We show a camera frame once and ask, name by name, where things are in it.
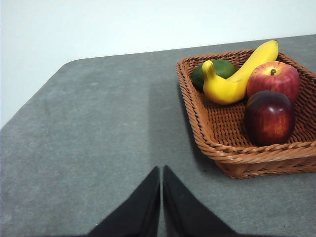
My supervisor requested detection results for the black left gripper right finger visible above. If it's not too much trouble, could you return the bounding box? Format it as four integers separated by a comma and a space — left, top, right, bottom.
162, 164, 240, 237

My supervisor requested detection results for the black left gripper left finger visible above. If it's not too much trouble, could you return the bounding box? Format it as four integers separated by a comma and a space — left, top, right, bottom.
87, 166, 161, 237

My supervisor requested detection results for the dark red plum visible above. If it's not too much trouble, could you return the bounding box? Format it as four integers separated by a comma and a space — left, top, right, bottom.
244, 90, 296, 147

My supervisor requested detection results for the brown wicker basket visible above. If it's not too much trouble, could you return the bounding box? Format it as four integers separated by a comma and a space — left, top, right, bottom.
175, 48, 316, 180

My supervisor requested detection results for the yellow banana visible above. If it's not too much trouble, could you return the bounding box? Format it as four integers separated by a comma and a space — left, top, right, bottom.
201, 39, 279, 105

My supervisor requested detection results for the green avocado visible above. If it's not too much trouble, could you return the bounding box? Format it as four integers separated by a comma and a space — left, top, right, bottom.
192, 59, 237, 92

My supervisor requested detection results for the red apple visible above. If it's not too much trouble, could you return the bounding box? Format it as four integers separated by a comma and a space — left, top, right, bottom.
246, 61, 301, 103

